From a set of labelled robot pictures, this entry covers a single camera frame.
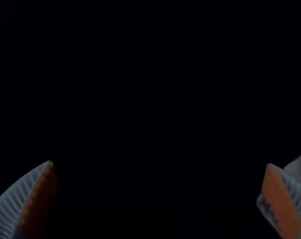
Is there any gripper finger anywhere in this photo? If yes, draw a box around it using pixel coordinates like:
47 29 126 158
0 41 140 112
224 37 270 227
256 163 301 239
0 160 59 239

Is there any pale towel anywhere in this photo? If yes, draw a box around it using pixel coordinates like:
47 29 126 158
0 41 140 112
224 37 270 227
283 144 301 187

